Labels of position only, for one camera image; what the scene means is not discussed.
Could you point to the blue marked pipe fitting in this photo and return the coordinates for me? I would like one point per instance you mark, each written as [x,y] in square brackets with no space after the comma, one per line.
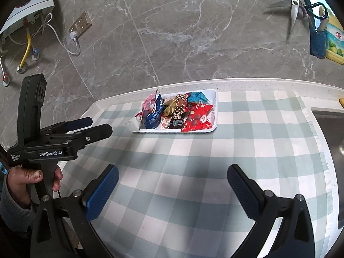
[35,54]

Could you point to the gold wall socket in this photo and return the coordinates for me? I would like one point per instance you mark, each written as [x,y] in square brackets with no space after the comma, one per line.
[80,22]

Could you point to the white red snack packet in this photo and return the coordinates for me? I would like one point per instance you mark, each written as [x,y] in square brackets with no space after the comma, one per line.
[133,125]

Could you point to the gold snack packet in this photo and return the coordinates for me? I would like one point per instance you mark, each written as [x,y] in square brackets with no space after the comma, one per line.
[169,108]

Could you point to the yellow detergent bottle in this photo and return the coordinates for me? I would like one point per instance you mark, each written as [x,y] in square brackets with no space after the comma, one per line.
[336,45]

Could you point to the teal snack packet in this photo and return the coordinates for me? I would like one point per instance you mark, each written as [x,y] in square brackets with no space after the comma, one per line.
[197,97]

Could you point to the green white checkered cloth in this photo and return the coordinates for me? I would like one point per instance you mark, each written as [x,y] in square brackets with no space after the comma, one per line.
[188,166]

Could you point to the white plastic tray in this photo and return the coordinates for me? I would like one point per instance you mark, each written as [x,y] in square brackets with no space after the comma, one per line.
[214,96]

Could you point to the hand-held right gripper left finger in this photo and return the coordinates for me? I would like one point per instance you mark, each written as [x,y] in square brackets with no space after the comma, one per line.
[103,193]

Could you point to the pink white snack packet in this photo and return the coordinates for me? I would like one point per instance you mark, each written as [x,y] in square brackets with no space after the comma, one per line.
[166,123]

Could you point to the metal kitchen scissors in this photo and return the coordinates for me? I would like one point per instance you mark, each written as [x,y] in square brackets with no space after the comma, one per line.
[294,8]

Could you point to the blue utensil holder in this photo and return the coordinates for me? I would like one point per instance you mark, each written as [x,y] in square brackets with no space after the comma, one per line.
[317,43]

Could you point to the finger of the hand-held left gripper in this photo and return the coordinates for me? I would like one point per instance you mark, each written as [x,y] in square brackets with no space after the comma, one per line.
[80,122]
[99,131]

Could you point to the person's left hand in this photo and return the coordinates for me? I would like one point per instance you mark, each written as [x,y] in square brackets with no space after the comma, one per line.
[24,177]

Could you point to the person's left forearm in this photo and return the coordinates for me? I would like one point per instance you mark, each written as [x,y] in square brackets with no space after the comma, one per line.
[13,215]

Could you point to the white water heater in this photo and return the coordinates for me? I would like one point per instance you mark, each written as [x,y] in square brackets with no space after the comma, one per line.
[32,2]

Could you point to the red patterned snack packet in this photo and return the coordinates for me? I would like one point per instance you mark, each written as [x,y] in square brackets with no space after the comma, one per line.
[181,103]

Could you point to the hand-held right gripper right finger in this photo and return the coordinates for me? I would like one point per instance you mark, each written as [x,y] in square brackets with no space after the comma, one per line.
[243,193]

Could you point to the stainless steel sink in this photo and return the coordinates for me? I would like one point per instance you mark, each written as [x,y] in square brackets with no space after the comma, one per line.
[333,129]

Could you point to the large red snack packet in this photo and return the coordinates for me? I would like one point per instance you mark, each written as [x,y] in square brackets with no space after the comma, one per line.
[197,119]

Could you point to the red marked pipe fitting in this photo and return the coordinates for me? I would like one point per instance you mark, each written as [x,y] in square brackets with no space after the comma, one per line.
[5,79]

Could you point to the blue snack packet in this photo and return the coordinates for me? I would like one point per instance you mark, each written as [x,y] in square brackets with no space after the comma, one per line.
[153,117]

